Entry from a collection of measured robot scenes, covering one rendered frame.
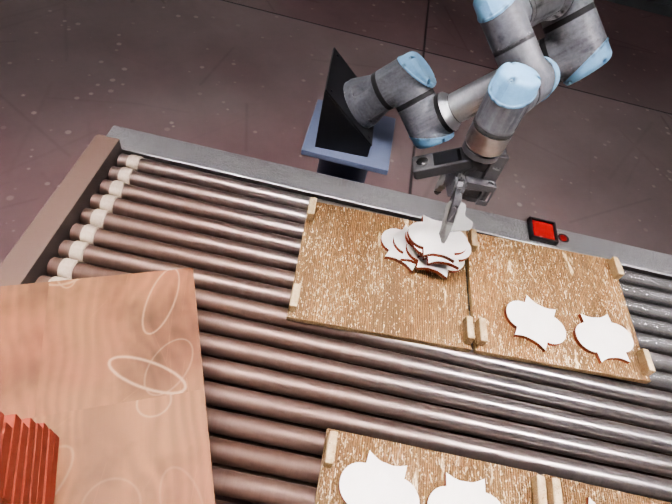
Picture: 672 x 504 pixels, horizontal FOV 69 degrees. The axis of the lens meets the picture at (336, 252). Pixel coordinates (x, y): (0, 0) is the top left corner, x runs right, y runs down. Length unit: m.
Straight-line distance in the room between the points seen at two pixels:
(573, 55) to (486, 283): 0.57
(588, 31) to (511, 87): 0.49
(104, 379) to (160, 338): 0.11
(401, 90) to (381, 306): 0.63
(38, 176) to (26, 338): 1.85
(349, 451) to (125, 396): 0.40
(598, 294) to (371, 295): 0.59
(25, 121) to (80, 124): 0.26
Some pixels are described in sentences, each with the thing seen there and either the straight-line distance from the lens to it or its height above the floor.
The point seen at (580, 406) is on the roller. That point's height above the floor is 0.91.
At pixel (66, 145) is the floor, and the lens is 2.90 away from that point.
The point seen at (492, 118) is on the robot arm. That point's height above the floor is 1.38.
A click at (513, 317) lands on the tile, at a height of 0.95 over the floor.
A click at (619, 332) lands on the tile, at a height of 0.95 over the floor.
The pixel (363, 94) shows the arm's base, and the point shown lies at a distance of 1.47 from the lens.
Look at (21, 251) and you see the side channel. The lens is 1.20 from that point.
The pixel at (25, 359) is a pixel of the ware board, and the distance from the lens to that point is 0.95.
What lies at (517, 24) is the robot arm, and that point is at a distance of 0.98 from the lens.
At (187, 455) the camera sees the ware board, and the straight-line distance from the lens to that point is 0.84.
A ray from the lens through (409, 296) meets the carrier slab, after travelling 1.15.
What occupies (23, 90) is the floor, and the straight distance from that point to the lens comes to 3.31.
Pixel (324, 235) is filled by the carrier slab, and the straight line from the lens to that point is 1.20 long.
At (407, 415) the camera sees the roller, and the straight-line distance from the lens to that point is 1.04.
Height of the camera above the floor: 1.85
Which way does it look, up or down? 51 degrees down
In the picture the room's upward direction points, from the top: 16 degrees clockwise
